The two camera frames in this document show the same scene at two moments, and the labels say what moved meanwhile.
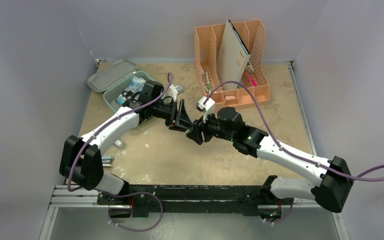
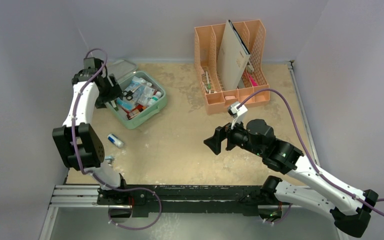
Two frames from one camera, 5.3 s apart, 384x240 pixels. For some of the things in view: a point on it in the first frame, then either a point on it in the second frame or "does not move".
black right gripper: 201,131 -> 228,139
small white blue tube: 119,143 does not move
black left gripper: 179,116 -> 114,93
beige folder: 233,58 does not move
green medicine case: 121,85 does not move
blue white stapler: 107,160 does not move
